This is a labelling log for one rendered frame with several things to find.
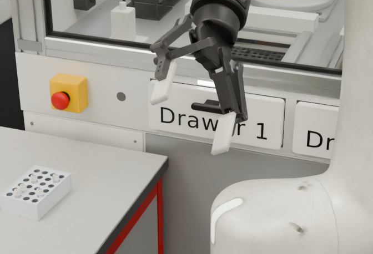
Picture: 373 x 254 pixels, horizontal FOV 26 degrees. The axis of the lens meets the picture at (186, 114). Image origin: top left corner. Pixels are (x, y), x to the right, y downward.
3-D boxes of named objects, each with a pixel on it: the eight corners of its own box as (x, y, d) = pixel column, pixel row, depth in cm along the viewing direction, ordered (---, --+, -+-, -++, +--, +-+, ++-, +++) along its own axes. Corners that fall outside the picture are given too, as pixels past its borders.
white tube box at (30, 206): (38, 221, 153) (36, 204, 151) (1, 211, 156) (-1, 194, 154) (71, 189, 163) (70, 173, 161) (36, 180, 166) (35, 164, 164)
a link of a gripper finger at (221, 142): (218, 116, 124) (221, 118, 125) (210, 153, 120) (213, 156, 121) (233, 111, 122) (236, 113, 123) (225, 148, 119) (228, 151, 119)
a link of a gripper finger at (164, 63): (174, 51, 117) (160, 39, 115) (166, 78, 114) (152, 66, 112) (166, 54, 118) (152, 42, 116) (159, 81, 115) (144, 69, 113)
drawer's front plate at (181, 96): (280, 150, 165) (282, 102, 160) (148, 128, 174) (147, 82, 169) (282, 146, 167) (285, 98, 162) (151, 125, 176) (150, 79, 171)
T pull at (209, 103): (225, 115, 162) (225, 109, 161) (190, 110, 164) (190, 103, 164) (230, 107, 165) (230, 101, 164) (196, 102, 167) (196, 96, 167)
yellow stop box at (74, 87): (79, 116, 175) (76, 85, 172) (49, 111, 177) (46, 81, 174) (89, 106, 179) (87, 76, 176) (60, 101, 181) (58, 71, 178)
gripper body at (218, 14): (218, -7, 124) (206, 39, 118) (251, 27, 128) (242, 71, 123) (182, 10, 128) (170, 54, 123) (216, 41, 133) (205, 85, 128)
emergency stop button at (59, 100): (66, 112, 173) (65, 95, 171) (50, 110, 174) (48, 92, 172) (73, 106, 175) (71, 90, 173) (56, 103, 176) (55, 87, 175)
